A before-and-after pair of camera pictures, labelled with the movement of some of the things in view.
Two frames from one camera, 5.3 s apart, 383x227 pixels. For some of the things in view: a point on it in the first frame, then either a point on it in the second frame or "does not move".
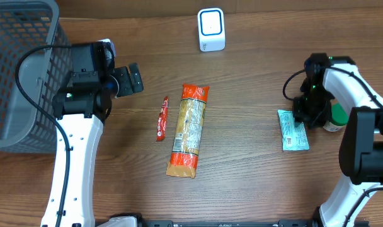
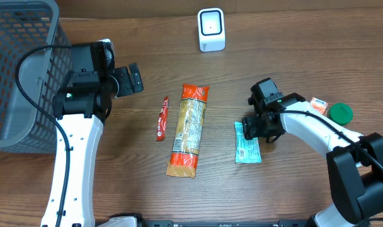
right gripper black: (309, 111) → (252, 127)
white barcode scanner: (211, 32) does not move
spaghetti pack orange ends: (184, 161) does not move
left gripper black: (124, 81) does not move
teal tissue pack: (293, 133) → (246, 151)
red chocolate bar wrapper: (162, 121) does not move
